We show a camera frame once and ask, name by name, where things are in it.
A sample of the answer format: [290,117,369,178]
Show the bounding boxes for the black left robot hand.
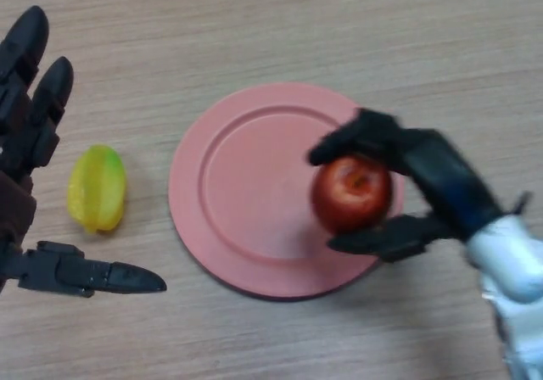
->
[0,5,168,299]

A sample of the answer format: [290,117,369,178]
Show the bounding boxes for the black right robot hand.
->
[306,108,504,264]

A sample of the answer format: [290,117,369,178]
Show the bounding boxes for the pink round plate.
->
[167,82,406,302]

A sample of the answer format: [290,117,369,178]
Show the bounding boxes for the red apple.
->
[311,154,394,235]

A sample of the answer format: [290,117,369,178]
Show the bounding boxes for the yellow green starfruit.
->
[66,143,128,235]

